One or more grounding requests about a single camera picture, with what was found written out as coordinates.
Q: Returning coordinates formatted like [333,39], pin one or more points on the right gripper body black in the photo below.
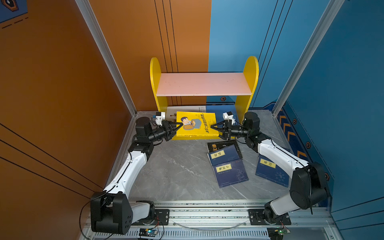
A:
[236,131]

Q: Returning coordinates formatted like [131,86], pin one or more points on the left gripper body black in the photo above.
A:
[159,134]

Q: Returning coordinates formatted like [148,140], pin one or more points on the yellow cartoon cover book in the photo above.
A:
[196,125]

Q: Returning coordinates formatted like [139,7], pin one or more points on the white La Dame book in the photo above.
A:
[171,113]

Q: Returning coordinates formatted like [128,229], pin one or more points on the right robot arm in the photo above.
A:
[309,185]

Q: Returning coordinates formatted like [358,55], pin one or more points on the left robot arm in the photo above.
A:
[111,210]

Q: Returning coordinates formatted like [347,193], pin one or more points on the black book orange title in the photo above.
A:
[214,146]

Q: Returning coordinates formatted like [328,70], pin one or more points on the navy book under yellow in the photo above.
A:
[224,155]

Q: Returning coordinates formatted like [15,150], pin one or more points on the yellow pink blue bookshelf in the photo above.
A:
[242,85]

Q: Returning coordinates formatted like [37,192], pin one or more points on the navy book yellow label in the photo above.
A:
[230,173]

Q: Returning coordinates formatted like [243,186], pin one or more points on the navy book right front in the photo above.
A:
[268,170]

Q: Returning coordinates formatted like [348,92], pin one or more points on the left green circuit board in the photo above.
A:
[148,233]

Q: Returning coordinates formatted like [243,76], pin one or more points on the green circuit board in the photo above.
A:
[148,233]
[277,234]

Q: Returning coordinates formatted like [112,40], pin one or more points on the right green circuit board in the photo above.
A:
[277,234]

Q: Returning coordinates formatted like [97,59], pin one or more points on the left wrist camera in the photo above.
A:
[159,118]

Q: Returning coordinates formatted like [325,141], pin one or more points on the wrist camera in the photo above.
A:
[229,116]
[159,118]

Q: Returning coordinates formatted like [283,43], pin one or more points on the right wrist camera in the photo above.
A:
[229,116]

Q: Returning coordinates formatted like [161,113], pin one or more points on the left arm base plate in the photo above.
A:
[163,215]

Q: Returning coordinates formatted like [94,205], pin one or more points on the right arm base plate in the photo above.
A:
[264,217]

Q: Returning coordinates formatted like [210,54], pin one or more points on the aluminium frame rail front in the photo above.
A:
[226,220]

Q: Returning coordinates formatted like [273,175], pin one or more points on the left aluminium corner post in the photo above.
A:
[101,42]

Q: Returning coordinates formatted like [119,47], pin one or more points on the aluminium corner post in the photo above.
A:
[101,42]
[317,36]

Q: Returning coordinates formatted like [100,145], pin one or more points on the right aluminium corner post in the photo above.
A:
[317,36]

